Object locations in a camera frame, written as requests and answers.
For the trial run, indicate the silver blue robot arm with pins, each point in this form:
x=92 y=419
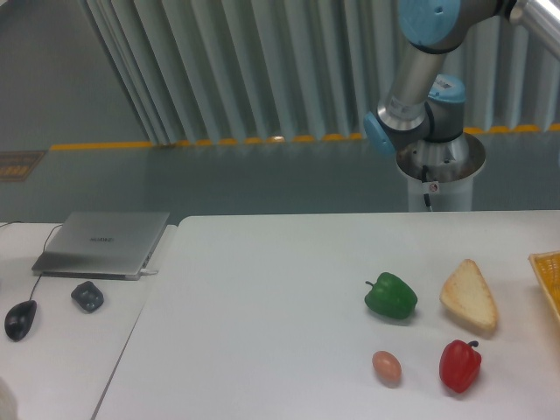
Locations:
x=410 y=111

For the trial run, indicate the green bell pepper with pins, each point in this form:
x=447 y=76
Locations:
x=391 y=297

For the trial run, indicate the red bell pepper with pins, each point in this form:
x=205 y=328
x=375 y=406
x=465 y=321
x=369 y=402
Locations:
x=459 y=365

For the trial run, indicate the white pleated curtain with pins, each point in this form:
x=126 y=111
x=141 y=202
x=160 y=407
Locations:
x=222 y=72

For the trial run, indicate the silver closed laptop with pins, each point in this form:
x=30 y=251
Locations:
x=102 y=245

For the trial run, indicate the brown egg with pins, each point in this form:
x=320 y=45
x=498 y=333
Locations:
x=387 y=367

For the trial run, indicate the toast bread slice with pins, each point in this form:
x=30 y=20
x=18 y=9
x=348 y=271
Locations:
x=466 y=295

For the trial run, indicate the black plastic clip object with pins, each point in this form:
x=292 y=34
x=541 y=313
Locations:
x=88 y=297

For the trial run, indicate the yellow wicker basket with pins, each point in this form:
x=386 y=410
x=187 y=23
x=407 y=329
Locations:
x=546 y=267

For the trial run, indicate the black computer mouse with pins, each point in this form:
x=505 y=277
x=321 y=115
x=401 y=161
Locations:
x=19 y=319

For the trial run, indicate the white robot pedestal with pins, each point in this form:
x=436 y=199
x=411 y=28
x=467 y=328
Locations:
x=440 y=176

